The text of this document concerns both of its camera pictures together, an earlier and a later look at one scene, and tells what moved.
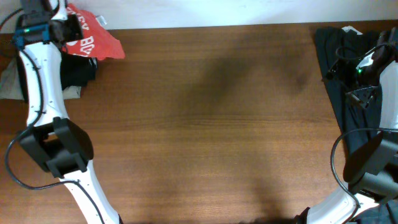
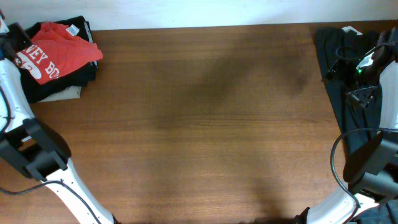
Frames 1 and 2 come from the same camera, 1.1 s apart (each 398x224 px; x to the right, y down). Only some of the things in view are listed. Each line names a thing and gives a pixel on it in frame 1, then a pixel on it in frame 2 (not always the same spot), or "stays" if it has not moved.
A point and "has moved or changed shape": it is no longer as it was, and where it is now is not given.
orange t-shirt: [97, 41] has moved or changed shape
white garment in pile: [348, 28] stays
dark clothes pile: [347, 58] stays
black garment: [76, 70] -> [32, 28]
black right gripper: [363, 98] stays
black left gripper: [74, 20] -> [23, 40]
